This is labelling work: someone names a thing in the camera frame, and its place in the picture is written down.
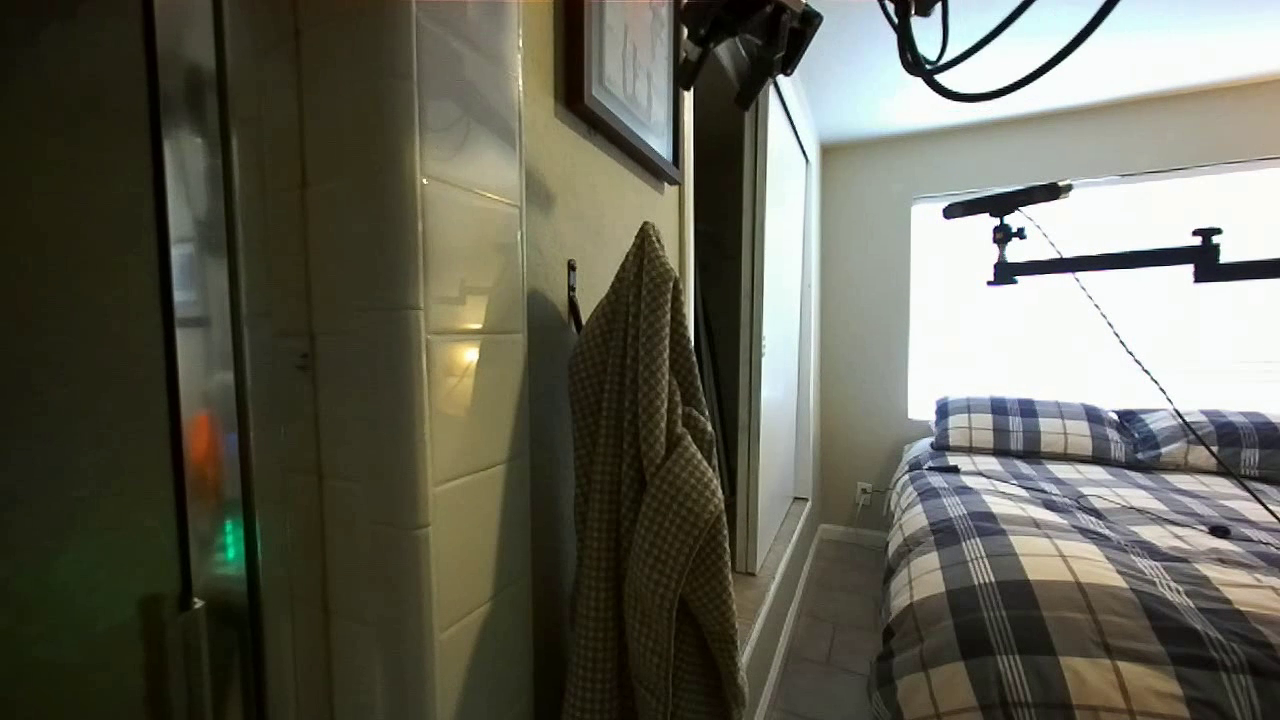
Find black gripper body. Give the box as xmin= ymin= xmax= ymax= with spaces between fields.
xmin=675 ymin=0 xmax=829 ymax=78

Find dark wood framed portrait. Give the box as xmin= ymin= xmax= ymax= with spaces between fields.
xmin=559 ymin=0 xmax=688 ymax=189

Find white closet door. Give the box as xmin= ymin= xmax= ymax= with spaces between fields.
xmin=736 ymin=77 xmax=819 ymax=580

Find bright window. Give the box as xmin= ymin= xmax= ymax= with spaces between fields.
xmin=909 ymin=154 xmax=1280 ymax=426

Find checked hanging garment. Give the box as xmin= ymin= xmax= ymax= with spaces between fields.
xmin=559 ymin=217 xmax=751 ymax=720

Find blue plaid pillow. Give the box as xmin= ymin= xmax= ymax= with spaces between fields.
xmin=928 ymin=391 xmax=1138 ymax=466
xmin=1117 ymin=403 xmax=1280 ymax=485

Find white tiled column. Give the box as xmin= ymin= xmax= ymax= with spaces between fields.
xmin=290 ymin=0 xmax=539 ymax=720

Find blue plaid duvet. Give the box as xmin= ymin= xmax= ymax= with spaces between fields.
xmin=867 ymin=435 xmax=1280 ymax=720

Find glass shower door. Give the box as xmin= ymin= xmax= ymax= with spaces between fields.
xmin=139 ymin=0 xmax=268 ymax=720

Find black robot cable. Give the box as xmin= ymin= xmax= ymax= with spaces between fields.
xmin=873 ymin=0 xmax=1127 ymax=109

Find black wall hook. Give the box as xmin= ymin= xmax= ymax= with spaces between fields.
xmin=562 ymin=256 xmax=586 ymax=341

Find black stereo camera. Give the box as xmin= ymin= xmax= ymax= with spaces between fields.
xmin=940 ymin=181 xmax=1075 ymax=223

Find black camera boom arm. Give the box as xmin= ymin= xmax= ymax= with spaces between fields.
xmin=983 ymin=217 xmax=1280 ymax=290

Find black camera cable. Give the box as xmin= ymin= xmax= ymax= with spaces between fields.
xmin=1020 ymin=212 xmax=1280 ymax=528

